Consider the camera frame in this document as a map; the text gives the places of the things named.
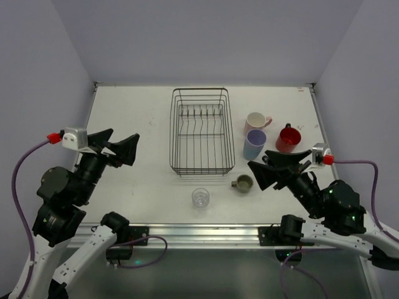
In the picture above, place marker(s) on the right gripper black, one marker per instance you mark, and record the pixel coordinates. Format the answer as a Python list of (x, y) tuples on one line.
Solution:
[(287, 172)]

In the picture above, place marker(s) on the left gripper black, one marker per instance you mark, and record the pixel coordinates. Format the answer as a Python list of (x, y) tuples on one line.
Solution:
[(104, 152)]

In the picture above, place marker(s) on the light blue cup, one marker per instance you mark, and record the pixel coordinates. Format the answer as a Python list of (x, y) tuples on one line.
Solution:
[(250, 151)]

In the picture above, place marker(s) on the beige mug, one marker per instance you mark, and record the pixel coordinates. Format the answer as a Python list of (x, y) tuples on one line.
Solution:
[(243, 183)]

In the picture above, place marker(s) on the lavender cup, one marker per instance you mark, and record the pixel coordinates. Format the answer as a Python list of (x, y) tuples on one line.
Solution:
[(255, 138)]

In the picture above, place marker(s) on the red mug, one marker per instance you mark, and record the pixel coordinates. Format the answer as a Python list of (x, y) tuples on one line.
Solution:
[(288, 139)]

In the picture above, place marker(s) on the pink mug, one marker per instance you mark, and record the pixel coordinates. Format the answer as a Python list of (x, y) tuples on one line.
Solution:
[(256, 120)]

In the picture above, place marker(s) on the clear glass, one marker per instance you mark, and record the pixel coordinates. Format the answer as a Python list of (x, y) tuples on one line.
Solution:
[(200, 190), (200, 200)]

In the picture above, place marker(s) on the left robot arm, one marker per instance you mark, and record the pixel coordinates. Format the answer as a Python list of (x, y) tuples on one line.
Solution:
[(63, 193)]

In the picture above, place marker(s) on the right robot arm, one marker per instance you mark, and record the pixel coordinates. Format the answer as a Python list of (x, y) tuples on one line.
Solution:
[(336, 216)]

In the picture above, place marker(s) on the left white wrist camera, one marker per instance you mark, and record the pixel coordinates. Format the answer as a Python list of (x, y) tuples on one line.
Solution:
[(76, 139)]

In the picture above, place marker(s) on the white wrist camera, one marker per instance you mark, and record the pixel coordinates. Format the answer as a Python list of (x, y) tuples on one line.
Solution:
[(321, 157), (76, 139)]

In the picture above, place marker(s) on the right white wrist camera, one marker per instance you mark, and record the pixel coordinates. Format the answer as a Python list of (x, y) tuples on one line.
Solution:
[(321, 157)]

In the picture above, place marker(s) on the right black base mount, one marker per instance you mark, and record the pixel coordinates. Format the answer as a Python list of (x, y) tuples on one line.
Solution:
[(268, 236)]

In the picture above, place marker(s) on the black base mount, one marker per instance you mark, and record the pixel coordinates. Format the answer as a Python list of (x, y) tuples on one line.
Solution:
[(131, 233), (268, 236)]

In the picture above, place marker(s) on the wire dish rack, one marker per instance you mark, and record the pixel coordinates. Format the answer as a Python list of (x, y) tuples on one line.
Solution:
[(201, 132)]

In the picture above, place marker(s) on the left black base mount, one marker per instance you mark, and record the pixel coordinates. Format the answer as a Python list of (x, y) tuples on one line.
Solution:
[(131, 233)]

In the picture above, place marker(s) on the aluminium mounting rail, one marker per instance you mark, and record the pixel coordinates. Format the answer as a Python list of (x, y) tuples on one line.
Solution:
[(190, 236)]

